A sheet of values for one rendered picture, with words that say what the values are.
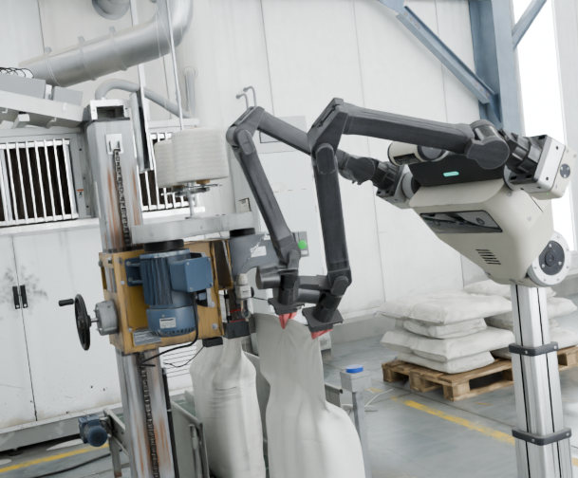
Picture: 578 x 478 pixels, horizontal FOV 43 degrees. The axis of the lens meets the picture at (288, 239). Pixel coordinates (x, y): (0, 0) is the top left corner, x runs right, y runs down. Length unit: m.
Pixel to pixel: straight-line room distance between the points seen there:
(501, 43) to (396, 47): 1.11
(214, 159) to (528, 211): 0.90
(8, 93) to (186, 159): 2.64
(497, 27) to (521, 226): 6.25
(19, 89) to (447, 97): 4.70
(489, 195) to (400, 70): 5.88
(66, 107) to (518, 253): 3.32
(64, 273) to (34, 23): 2.38
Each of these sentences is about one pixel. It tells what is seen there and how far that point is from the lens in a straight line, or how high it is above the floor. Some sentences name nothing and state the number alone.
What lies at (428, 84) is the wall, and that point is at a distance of 7.91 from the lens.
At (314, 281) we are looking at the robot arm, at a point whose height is 1.23.
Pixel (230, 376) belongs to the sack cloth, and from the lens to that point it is 2.70.
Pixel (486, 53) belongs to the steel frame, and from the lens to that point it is 8.33.
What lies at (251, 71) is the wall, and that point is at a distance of 6.95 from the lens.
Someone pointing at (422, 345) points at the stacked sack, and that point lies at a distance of 5.17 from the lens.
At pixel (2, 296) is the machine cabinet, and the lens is 5.00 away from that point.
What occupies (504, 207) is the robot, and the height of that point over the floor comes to 1.36.
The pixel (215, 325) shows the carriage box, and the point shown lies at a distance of 2.40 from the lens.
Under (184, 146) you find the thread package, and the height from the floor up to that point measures 1.63.
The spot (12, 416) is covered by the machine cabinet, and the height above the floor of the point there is 0.26.
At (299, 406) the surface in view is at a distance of 2.20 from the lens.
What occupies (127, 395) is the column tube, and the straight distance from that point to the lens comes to 2.42.
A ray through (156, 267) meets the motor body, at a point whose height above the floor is 1.29.
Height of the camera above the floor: 1.44
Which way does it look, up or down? 3 degrees down
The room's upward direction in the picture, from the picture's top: 6 degrees counter-clockwise
